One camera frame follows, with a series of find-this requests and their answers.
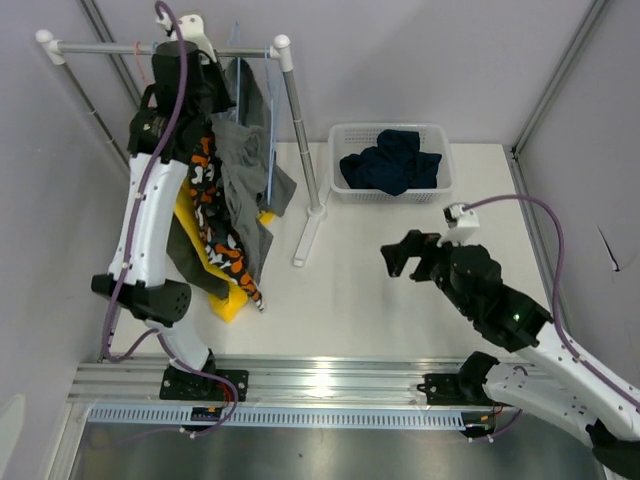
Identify navy blue shorts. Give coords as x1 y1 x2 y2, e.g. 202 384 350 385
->
339 129 443 196

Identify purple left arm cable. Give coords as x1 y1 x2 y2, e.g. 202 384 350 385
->
101 0 240 441

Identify pink hanger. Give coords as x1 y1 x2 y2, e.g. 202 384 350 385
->
133 41 149 86

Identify white slotted cable duct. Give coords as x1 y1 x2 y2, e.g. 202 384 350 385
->
87 403 465 431

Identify orange black patterned shorts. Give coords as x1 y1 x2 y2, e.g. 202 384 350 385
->
187 133 265 313

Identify white plastic basket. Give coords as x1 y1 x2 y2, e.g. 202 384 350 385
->
328 122 456 204

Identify metal clothes rack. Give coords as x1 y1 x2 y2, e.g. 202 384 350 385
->
35 29 329 267

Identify yellow shorts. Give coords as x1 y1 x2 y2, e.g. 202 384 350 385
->
167 181 266 323

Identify grey shorts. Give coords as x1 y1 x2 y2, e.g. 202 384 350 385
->
211 59 297 282

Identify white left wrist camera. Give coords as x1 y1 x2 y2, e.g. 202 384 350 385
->
156 13 217 64

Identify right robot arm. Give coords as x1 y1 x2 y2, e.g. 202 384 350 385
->
381 230 639 479

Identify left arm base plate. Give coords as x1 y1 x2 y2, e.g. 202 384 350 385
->
159 367 249 402

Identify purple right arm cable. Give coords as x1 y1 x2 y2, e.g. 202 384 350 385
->
449 193 640 444

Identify blue hanger of grey shorts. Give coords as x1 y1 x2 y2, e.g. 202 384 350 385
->
227 20 242 125

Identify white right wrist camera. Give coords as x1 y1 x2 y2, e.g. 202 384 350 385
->
437 203 480 247

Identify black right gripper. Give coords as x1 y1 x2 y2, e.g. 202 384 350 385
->
378 229 473 317

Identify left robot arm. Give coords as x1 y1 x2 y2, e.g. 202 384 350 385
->
91 40 217 400

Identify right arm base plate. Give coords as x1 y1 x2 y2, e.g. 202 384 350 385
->
416 373 512 407

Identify olive green shorts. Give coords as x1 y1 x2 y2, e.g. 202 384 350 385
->
167 215 230 300

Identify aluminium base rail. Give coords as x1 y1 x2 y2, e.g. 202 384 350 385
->
67 354 464 410

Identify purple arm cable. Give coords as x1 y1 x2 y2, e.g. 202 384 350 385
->
101 0 240 441
449 193 640 444

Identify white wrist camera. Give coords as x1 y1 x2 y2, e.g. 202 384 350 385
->
156 13 217 64
437 203 480 247

